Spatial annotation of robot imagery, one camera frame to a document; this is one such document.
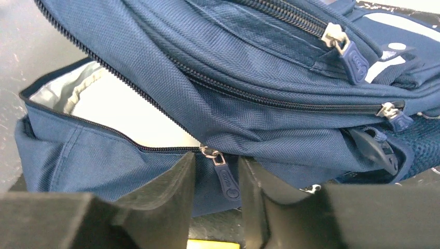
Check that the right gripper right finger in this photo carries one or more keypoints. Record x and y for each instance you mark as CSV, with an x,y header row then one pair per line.
x,y
277,215

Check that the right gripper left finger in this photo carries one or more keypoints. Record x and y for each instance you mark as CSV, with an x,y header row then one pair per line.
x,y
156,215

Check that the navy blue student backpack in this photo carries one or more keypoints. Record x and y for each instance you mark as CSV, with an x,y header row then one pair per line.
x,y
313,92

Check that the yellow book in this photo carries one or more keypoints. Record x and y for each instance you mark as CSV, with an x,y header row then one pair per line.
x,y
204,244

